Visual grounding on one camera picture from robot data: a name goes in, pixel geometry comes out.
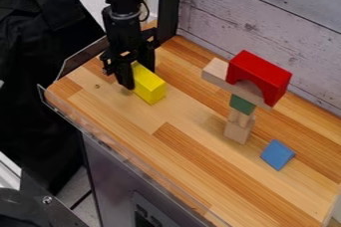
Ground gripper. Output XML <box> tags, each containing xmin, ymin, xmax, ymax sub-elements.
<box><xmin>98</xmin><ymin>6</ymin><xmax>162</xmax><ymax>92</ymax></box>

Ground yellow block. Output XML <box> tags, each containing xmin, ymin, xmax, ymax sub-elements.
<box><xmin>130</xmin><ymin>61</ymin><xmax>169</xmax><ymax>106</ymax></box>

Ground natural wooden plank block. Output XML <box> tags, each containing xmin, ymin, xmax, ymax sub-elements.
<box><xmin>199</xmin><ymin>57</ymin><xmax>273</xmax><ymax>113</ymax></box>

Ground green block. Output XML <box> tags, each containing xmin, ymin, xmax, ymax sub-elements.
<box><xmin>227</xmin><ymin>94</ymin><xmax>259</xmax><ymax>116</ymax></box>

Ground small natural wooden block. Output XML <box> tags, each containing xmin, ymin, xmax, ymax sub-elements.
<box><xmin>227</xmin><ymin>109</ymin><xmax>257</xmax><ymax>129</ymax></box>

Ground natural wooden cube block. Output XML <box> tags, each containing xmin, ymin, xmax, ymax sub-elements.
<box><xmin>222</xmin><ymin>119</ymin><xmax>256</xmax><ymax>146</ymax></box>

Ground red arch block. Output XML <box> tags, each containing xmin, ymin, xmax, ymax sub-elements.
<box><xmin>223</xmin><ymin>49</ymin><xmax>295</xmax><ymax>108</ymax></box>

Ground blue block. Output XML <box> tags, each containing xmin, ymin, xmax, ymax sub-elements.
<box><xmin>258</xmin><ymin>138</ymin><xmax>297</xmax><ymax>172</ymax></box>

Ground black jacket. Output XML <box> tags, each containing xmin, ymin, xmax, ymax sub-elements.
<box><xmin>0</xmin><ymin>0</ymin><xmax>110</xmax><ymax>196</ymax></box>

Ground black metal post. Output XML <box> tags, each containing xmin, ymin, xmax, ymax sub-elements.
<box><xmin>156</xmin><ymin>0</ymin><xmax>184</xmax><ymax>45</ymax></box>

